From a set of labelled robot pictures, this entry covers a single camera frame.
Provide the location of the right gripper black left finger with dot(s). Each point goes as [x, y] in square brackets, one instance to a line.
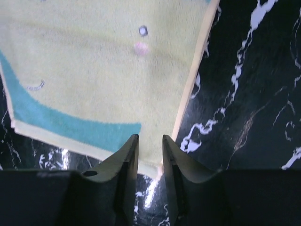
[101, 196]

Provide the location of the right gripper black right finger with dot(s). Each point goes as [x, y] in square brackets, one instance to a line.
[198, 196]

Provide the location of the teal patterned towel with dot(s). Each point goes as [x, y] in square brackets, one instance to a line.
[85, 75]

